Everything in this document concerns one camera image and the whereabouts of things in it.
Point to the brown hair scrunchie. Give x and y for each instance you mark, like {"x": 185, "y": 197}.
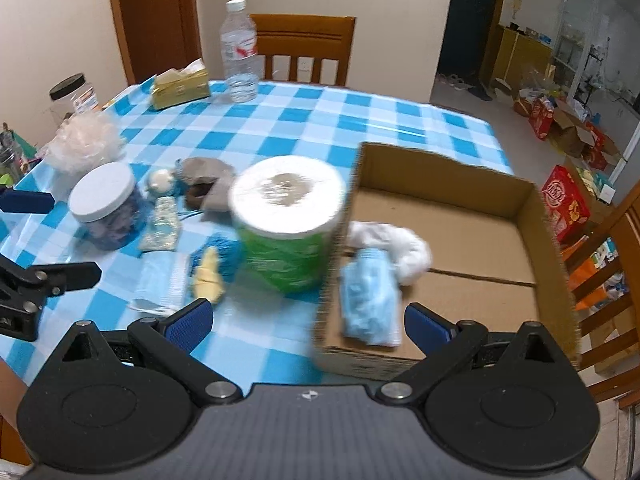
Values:
{"x": 192, "y": 201}

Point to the clear plastic water bottle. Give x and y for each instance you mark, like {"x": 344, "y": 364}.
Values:
{"x": 240, "y": 55}

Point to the toilet paper roll green wrapper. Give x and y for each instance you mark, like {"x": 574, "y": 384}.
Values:
{"x": 285, "y": 220}

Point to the red snack carton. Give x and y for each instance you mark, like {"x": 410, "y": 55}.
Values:
{"x": 541, "y": 120}
{"x": 562, "y": 200}
{"x": 597, "y": 147}

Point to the blue mesh scrubber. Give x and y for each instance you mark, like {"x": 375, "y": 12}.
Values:
{"x": 227, "y": 255}

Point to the small white round ball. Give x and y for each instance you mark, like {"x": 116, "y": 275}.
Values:
{"x": 160, "y": 181}

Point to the patterned soft packet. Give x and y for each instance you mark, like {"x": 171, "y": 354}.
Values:
{"x": 161, "y": 225}

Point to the open cardboard carton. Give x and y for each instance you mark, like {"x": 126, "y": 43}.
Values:
{"x": 570, "y": 135}

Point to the clear jar black lid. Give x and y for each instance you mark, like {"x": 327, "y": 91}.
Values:
{"x": 75, "y": 97}

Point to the yellow cloth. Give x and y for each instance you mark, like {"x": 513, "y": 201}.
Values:
{"x": 207, "y": 280}

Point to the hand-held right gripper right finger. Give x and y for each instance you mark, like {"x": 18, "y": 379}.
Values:
{"x": 425, "y": 327}

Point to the brown wooden door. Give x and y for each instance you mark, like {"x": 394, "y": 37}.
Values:
{"x": 155, "y": 20}

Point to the brown cardboard box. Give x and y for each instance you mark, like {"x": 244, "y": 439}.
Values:
{"x": 475, "y": 240}

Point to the orange bag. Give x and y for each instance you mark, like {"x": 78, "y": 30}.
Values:
{"x": 585, "y": 280}

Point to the wooden chair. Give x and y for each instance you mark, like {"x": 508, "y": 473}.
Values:
{"x": 625, "y": 240}
{"x": 300, "y": 35}

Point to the yellow tissue pack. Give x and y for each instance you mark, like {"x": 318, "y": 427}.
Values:
{"x": 182, "y": 90}

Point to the blue checked tablecloth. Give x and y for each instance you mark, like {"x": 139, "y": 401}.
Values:
{"x": 325, "y": 125}

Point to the pale mesh bath pouf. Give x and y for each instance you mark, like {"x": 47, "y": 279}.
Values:
{"x": 85, "y": 142}

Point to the clear jar white lid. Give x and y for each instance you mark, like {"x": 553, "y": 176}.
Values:
{"x": 102, "y": 190}

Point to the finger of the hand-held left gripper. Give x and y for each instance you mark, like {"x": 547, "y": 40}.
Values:
{"x": 70, "y": 276}
{"x": 25, "y": 201}

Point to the blue face mask pack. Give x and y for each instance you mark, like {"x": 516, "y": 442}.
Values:
{"x": 367, "y": 300}

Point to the yellow cabinet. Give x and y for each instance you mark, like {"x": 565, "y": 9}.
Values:
{"x": 520, "y": 55}

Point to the white cotton wad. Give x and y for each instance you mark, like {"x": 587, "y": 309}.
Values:
{"x": 407, "y": 255}

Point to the blue face mask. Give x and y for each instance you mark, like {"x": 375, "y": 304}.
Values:
{"x": 160, "y": 277}

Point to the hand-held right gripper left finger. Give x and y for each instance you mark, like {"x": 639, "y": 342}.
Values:
{"x": 192, "y": 322}

